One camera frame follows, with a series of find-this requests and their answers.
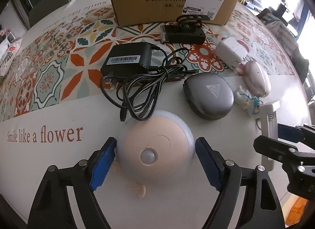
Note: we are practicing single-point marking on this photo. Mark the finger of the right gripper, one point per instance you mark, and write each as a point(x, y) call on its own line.
point(304, 134)
point(284, 153)

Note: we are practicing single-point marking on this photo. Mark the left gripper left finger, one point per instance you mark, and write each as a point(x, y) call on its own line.
point(51, 207)

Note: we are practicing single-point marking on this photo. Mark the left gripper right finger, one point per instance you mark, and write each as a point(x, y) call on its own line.
point(261, 207)

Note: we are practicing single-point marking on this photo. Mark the white rectangular device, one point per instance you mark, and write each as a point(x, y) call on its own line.
point(267, 122)

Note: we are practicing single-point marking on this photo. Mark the small white figurine keychain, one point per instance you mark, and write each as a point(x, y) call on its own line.
point(249, 103)

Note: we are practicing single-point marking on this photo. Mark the grey oval earbuds case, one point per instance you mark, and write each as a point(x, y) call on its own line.
point(208, 95)

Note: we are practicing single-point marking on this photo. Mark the white square charger plug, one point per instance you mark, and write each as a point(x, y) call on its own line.
point(231, 51)

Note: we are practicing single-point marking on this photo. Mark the pink round sensor night light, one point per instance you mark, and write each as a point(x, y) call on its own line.
point(156, 151)

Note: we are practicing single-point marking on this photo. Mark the black car key holder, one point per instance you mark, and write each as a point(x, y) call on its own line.
point(187, 31)

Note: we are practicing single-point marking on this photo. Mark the black power adapter with cable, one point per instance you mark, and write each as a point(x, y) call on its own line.
point(133, 75)

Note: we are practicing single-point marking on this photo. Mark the chair with striped blanket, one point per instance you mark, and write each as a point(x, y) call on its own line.
point(287, 41)

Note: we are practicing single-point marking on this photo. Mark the patterned tile table runner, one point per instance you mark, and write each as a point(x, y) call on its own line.
point(90, 54)

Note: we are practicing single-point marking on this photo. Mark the white printed snack bag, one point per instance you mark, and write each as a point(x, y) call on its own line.
point(9, 55)

